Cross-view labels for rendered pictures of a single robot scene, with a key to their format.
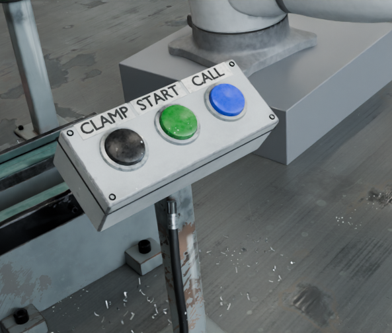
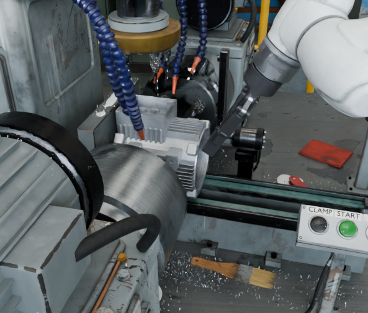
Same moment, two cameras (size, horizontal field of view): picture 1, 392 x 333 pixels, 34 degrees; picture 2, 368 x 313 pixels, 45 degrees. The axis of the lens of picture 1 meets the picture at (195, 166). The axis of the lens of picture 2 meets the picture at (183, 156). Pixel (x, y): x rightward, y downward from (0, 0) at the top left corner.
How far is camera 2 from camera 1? 0.44 m
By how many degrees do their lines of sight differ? 42
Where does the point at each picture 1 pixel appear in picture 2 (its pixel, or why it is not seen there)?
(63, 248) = not seen: hidden behind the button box
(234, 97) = not seen: outside the picture
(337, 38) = not seen: outside the picture
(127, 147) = (318, 225)
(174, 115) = (346, 225)
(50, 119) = (363, 183)
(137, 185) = (312, 240)
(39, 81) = not seen: outside the picture
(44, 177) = not seen: hidden behind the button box
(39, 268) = (291, 243)
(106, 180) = (303, 230)
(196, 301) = (330, 300)
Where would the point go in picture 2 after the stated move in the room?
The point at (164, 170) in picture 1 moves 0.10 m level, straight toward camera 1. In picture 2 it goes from (327, 241) to (294, 269)
